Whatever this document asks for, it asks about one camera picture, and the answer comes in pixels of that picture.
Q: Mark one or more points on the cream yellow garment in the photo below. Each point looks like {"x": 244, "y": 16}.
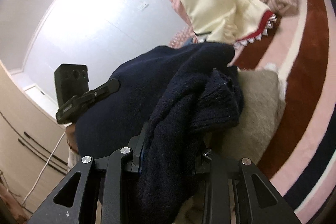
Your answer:
{"x": 229, "y": 21}

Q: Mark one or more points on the dark navy knit sweater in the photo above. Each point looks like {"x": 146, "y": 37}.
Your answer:
{"x": 181, "y": 94}

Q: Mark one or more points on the beige folded garment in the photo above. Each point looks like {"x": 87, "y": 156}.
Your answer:
{"x": 264, "y": 104}

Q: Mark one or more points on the black camera box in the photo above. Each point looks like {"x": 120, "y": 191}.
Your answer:
{"x": 70, "y": 80}

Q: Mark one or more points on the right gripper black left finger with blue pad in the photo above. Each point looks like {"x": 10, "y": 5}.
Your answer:
{"x": 136, "y": 144}

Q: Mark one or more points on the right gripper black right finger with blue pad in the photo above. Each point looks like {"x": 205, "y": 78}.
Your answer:
{"x": 209, "y": 157}

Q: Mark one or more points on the person's left hand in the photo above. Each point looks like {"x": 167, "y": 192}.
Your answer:
{"x": 71, "y": 137}

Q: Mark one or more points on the striped pink navy blanket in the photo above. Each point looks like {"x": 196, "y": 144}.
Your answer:
{"x": 300, "y": 159}

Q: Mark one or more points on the white fleece patterned sleeve forearm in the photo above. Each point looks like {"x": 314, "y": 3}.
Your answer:
{"x": 73, "y": 159}

